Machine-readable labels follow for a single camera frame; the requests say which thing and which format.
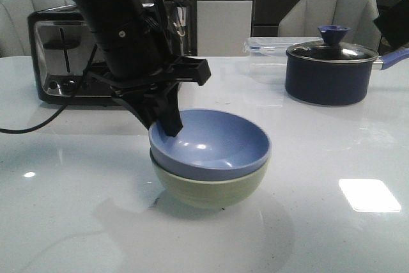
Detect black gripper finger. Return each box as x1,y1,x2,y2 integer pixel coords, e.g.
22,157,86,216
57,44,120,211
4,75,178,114
150,87,183,137
123,97,158,130

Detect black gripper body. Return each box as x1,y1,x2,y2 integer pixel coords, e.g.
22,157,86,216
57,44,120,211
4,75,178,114
85,55,212,117

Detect blue bowl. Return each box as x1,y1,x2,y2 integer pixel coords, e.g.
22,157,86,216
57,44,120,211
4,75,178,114
148,109,272,181

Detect green bowl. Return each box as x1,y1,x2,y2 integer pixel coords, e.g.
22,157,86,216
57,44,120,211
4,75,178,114
150,153,270,209

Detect black and chrome toaster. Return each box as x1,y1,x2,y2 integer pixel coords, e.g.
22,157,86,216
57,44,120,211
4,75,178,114
27,4,117,105

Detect clear plastic food container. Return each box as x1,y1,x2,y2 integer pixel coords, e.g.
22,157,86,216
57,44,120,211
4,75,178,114
243,36,321,94

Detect white refrigerator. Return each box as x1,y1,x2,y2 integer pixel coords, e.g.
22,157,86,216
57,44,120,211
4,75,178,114
197,0,252,56

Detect blue cooking pot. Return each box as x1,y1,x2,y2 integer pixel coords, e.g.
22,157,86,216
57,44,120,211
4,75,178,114
285,47,408,106

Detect left grey armchair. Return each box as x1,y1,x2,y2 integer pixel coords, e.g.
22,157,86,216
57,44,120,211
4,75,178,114
1,0,74,58

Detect grey armchair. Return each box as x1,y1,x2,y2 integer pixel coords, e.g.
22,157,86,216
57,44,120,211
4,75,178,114
277,0,381,51
1,0,74,58

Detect right grey armchair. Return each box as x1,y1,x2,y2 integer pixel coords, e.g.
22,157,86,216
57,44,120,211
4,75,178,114
277,0,381,51

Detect glass pot lid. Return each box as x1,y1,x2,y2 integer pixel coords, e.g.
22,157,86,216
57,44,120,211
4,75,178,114
286,25,378,63

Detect black cable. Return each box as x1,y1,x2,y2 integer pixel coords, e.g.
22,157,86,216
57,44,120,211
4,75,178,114
0,44,98,134

